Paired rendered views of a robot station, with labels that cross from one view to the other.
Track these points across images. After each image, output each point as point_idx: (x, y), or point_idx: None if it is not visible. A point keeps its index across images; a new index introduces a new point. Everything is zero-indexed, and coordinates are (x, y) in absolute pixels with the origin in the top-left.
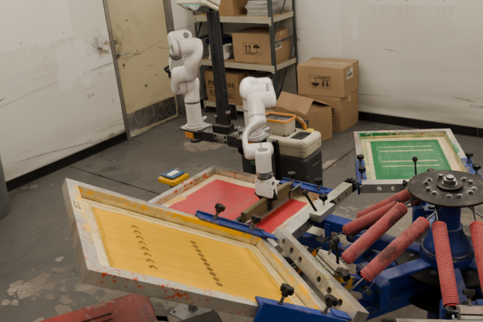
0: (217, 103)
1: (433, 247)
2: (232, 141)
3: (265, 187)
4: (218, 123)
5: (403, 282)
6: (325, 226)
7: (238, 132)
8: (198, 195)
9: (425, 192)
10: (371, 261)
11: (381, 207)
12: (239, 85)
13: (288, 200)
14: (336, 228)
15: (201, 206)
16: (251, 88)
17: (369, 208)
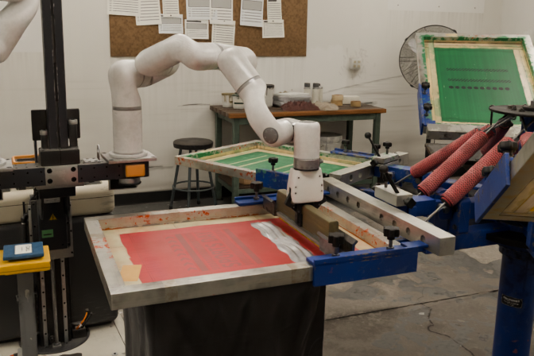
0: (51, 106)
1: None
2: (90, 172)
3: (315, 183)
4: (51, 146)
5: None
6: (409, 211)
7: (99, 155)
8: (148, 255)
9: None
10: None
11: (489, 152)
12: (183, 43)
13: (280, 220)
14: (421, 208)
15: (194, 262)
16: (206, 45)
17: (436, 172)
